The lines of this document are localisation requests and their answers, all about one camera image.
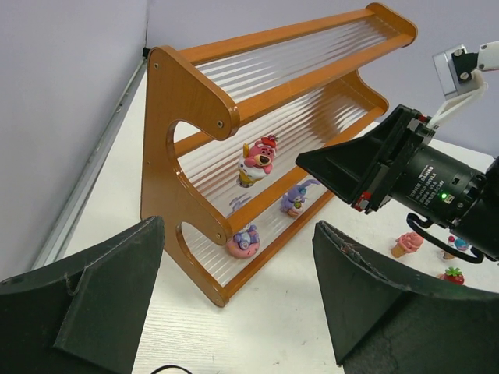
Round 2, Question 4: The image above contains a pink ice cream toy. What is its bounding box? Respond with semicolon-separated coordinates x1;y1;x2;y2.
391;231;424;258

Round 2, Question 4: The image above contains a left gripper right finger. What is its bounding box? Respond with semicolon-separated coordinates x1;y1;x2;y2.
313;221;498;373

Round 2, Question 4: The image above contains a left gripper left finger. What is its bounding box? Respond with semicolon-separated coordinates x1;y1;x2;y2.
1;217;165;373

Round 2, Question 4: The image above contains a small purple bunny toy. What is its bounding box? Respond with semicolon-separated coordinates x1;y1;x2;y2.
280;178;320;217

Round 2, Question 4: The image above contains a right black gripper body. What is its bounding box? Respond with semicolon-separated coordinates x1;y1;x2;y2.
352;109;487;230

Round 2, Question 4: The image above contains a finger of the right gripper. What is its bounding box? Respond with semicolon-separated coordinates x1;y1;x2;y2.
296;104;413;205

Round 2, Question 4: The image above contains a strawberry bear donut toy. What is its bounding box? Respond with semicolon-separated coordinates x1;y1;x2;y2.
437;266;465;285

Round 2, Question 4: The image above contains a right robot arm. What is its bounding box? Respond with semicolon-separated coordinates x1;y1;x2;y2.
296;104;498;263

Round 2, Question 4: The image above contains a purple bunny sitting donut toy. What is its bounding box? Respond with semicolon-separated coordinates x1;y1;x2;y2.
226;224;260;259

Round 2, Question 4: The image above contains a blue cupcake toy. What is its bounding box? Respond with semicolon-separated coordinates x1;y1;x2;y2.
441;235;470;260

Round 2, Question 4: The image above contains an orange three-tier acrylic shelf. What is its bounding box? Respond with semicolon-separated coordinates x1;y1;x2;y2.
140;2;418;307

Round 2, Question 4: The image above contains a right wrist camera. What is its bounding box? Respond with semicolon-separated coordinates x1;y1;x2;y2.
429;41;498;131

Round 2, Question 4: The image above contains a pink bear cupcake toy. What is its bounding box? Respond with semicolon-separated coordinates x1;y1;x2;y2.
236;134;278;188

